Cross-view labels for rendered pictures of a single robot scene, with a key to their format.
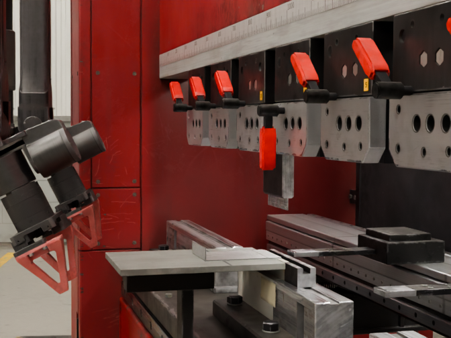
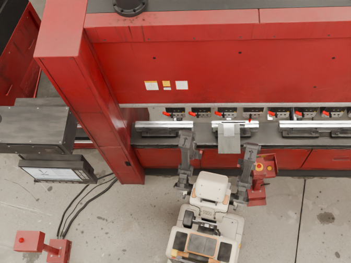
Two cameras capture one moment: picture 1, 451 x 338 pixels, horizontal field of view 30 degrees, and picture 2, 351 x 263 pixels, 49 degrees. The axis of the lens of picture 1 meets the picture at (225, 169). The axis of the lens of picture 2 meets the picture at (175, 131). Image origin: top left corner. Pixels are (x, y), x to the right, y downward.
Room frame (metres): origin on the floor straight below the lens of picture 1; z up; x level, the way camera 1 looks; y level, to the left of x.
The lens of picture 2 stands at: (1.19, 1.35, 3.93)
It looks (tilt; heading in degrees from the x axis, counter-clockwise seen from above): 65 degrees down; 297
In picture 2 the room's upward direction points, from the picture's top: 11 degrees counter-clockwise
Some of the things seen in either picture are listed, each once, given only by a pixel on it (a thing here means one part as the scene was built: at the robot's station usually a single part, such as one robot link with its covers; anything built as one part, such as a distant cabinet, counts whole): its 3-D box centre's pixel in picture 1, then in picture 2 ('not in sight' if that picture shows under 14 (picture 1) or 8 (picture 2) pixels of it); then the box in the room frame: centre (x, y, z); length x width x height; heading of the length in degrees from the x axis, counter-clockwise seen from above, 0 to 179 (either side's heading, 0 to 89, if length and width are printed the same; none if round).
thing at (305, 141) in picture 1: (315, 99); (253, 107); (1.25, -0.13, 1.26); 0.15 x 0.09 x 0.17; 15
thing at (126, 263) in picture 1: (192, 260); (229, 138); (1.38, 0.05, 1.00); 0.26 x 0.18 x 0.01; 105
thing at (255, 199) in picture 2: not in sight; (255, 192); (1.04, 0.15, 0.06); 0.25 x 0.20 x 0.12; 111
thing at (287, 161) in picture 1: (278, 179); not in sight; (1.42, -0.09, 1.13); 0.10 x 0.02 x 0.10; 15
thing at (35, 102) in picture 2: not in sight; (42, 115); (2.60, 0.52, 1.67); 0.40 x 0.24 x 0.07; 15
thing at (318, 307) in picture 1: (287, 306); (234, 126); (1.37, -0.10, 0.92); 0.39 x 0.06 x 0.10; 15
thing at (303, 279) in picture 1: (284, 267); (233, 123); (1.38, -0.10, 0.99); 0.20 x 0.03 x 0.03; 15
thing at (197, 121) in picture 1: (213, 106); (175, 108); (1.83, 0.03, 1.26); 0.15 x 0.09 x 0.17; 15
